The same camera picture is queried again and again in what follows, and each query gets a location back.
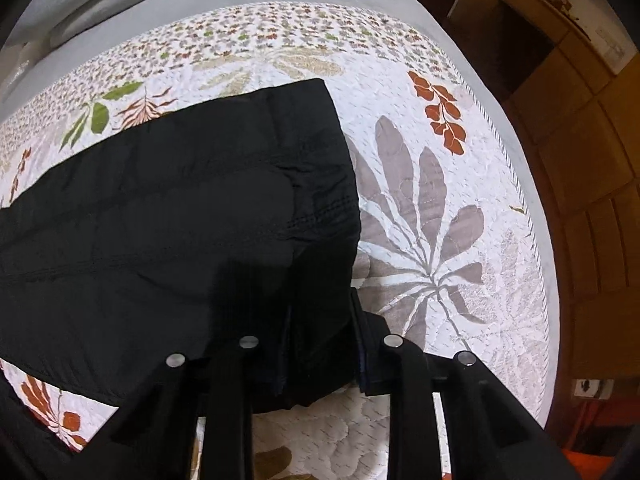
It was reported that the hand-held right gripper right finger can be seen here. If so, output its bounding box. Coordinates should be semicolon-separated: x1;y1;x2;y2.
349;287;583;480

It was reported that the black jacket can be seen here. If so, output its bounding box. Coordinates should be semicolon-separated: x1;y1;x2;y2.
0;77;362;413

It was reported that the floral quilted blanket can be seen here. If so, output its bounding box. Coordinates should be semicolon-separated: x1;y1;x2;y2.
0;2;545;480

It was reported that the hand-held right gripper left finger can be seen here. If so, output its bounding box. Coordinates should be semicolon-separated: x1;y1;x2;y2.
90;305;297;480

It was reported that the wooden wardrobe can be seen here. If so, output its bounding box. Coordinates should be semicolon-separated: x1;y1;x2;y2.
510;47;640;376

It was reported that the low wall socket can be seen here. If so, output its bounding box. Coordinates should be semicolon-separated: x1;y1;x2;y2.
571;379;616;401

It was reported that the wooden desk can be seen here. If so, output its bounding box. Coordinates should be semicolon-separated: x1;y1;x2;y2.
445;0;626;108

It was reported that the orange object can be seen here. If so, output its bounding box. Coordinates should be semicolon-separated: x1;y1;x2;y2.
560;400;632;473

